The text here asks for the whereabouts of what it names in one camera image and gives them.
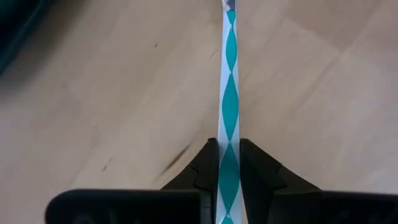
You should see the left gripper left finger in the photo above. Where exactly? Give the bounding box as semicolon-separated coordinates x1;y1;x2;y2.
44;138;220;224

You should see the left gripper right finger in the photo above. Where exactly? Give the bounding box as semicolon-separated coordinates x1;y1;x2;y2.
239;138;398;224

